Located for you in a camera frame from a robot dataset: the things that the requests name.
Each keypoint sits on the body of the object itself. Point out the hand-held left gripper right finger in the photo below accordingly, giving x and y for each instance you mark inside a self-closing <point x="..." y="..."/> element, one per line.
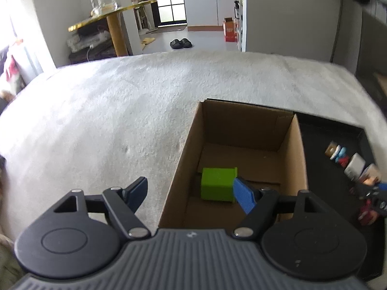
<point x="243" y="195"/>

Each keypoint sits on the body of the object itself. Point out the white cabinet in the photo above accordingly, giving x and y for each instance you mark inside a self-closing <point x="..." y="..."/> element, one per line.
<point x="202" y="6"/>

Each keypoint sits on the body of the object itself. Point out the black tray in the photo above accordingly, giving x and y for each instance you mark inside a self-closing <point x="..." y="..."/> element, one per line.
<point x="320" y="175"/>

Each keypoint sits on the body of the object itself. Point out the dark grey panel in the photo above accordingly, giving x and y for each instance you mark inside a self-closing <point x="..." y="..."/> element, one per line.
<point x="370" y="45"/>

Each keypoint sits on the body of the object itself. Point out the white power strip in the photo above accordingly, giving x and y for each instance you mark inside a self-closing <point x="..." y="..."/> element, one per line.
<point x="87" y="39"/>

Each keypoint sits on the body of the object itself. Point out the orange carton box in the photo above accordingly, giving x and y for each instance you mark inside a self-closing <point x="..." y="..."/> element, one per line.
<point x="230" y="30"/>

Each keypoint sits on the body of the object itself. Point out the brown doormat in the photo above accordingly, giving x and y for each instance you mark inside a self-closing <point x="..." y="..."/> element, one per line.
<point x="169" y="28"/>

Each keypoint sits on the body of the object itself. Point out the dark low table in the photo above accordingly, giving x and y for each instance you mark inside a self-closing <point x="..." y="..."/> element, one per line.
<point x="96" y="55"/>

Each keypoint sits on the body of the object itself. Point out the green plastic block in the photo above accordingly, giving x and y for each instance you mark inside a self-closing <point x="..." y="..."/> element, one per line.
<point x="216" y="184"/>

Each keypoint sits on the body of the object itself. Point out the black bottle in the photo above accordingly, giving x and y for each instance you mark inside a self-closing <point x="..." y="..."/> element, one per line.
<point x="237" y="10"/>

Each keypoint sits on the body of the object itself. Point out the gold round table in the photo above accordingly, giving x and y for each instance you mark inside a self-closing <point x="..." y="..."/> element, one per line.
<point x="116" y="24"/>

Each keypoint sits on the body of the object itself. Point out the small red figure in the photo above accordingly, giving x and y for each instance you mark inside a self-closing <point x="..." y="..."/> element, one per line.
<point x="343" y="161"/>

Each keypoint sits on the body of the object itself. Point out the red and white bag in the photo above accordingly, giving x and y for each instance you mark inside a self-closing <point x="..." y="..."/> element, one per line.
<point x="13" y="66"/>

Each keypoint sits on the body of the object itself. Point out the cardboard box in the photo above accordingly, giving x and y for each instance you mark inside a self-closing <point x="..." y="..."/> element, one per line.
<point x="248" y="127"/>

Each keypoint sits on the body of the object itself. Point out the yellow slipper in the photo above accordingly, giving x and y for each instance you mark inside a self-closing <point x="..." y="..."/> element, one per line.
<point x="148" y="40"/>

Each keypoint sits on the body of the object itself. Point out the small tan figure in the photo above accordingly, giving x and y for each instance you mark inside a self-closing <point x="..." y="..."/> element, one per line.
<point x="330" y="149"/>

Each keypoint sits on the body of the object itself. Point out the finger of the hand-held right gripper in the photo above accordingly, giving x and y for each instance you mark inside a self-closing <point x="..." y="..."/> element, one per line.
<point x="373" y="195"/>

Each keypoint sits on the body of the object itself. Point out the white fuzzy blanket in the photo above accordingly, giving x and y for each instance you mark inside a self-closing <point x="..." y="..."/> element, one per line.
<point x="105" y="111"/>

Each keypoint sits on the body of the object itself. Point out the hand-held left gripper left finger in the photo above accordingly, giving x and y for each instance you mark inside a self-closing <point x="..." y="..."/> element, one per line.
<point x="137" y="191"/>

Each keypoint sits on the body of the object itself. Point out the beige plastic block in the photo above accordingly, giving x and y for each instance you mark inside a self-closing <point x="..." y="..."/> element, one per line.
<point x="355" y="164"/>

